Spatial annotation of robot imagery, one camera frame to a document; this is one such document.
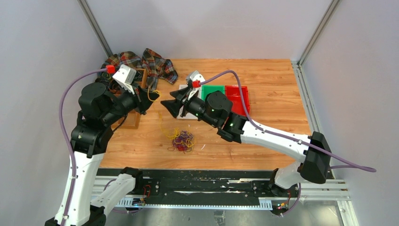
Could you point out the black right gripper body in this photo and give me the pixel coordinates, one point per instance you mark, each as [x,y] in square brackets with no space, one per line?
[195,105]

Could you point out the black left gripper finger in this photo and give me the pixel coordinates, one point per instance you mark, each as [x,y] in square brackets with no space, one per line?
[144,108]
[151,96]

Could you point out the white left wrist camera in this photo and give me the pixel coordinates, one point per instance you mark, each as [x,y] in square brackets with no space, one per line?
[125,77]

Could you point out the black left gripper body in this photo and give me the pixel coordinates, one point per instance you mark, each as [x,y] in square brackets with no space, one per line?
[135,97]

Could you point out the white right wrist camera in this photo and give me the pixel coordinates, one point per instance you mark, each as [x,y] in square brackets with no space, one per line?
[193,81]

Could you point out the red plastic bin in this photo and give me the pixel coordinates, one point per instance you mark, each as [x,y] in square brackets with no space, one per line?
[233,94]

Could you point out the green plastic bin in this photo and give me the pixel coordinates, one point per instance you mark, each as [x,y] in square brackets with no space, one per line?
[207,89]

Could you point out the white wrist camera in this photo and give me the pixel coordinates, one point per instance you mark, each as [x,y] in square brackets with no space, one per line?
[193,81]
[125,77]

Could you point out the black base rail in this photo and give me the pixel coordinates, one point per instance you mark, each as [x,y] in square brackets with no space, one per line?
[225,190]

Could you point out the wooden compartment tray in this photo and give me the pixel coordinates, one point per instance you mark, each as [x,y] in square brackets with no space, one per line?
[120,106]

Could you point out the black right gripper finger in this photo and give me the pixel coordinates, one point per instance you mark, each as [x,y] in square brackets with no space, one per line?
[173,107]
[181,93]

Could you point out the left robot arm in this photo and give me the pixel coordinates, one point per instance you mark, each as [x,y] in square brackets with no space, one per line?
[87,144]

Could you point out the plaid cloth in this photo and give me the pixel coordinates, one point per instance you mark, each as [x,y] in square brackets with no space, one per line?
[156,66]

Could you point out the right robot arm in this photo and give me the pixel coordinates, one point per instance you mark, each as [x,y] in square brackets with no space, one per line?
[311,153]

